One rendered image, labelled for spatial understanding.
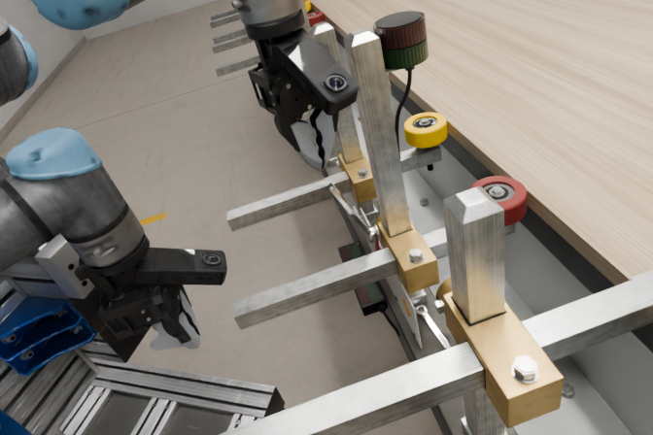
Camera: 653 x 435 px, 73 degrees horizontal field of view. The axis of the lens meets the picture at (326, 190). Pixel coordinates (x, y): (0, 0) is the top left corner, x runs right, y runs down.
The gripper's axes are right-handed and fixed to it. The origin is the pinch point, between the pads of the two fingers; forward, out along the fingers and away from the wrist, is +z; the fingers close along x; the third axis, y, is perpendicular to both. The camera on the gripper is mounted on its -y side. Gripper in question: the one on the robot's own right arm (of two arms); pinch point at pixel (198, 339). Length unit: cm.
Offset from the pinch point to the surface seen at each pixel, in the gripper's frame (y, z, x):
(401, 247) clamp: -32.6, -4.3, 0.6
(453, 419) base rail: -30.7, 12.7, 17.8
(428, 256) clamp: -35.1, -4.3, 4.1
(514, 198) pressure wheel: -49.2, -8.0, 2.8
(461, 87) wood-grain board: -61, -7, -34
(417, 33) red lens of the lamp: -39, -33, -1
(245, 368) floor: 17, 83, -56
